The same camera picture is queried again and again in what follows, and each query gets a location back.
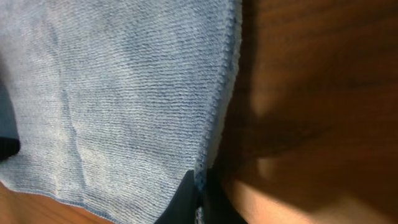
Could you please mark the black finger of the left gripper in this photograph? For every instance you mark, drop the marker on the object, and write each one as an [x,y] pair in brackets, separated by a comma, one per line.
[8,147]

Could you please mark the blue microfiber cloth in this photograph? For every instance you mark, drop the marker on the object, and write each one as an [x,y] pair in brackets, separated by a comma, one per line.
[114,101]

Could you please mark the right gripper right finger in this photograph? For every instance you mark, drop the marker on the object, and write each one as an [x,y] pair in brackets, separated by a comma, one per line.
[217,207]

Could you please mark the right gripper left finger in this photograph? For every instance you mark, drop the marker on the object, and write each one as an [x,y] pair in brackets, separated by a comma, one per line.
[183,205]

